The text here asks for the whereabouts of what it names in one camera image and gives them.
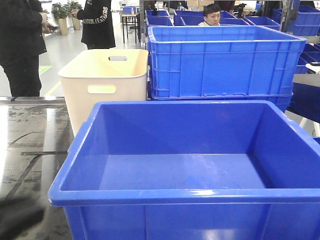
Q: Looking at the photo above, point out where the cream plastic bin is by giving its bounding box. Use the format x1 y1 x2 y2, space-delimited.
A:
58 49 149 135

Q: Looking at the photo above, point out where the large blue bin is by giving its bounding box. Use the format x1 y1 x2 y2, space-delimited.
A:
48 100 320 240

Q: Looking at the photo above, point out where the seated man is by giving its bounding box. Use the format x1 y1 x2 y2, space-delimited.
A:
198 3 221 26

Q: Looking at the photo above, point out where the person in lettered hoodie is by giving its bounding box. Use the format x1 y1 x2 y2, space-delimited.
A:
70 0 116 50

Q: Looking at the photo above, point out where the tall blue crate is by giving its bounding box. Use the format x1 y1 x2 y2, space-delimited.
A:
148 25 306 100

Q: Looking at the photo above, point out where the person in black jacket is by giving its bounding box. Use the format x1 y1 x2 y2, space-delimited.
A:
0 0 49 98

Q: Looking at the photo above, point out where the potted plant in vase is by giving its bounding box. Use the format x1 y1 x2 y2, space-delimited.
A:
51 2 69 36

